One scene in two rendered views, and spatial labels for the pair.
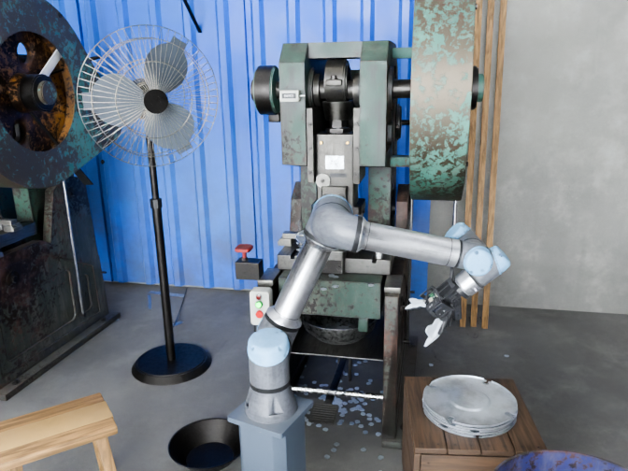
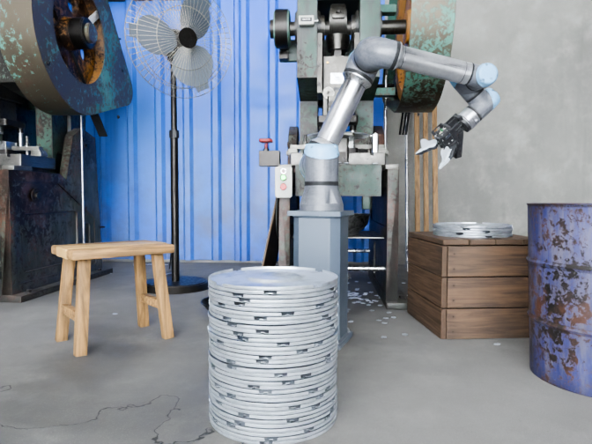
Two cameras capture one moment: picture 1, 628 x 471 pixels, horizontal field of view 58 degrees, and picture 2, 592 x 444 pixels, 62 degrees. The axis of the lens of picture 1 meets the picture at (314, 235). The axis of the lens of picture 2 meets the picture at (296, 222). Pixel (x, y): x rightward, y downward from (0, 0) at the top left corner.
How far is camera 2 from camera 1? 1.04 m
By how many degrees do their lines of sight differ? 16
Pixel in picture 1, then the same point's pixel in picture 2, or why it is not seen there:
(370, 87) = (368, 16)
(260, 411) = (318, 201)
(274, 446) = (331, 229)
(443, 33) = not seen: outside the picture
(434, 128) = (429, 19)
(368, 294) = (371, 174)
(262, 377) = (320, 169)
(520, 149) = not seen: hidden behind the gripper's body
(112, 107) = (151, 39)
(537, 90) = not seen: hidden behind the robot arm
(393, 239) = (424, 55)
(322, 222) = (369, 43)
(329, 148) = (333, 67)
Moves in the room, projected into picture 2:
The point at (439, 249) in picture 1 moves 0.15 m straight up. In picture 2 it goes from (458, 63) to (459, 18)
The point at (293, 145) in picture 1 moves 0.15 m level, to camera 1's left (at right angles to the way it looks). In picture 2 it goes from (307, 61) to (275, 60)
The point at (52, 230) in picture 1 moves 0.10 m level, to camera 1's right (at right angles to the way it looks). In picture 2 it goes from (69, 169) to (87, 169)
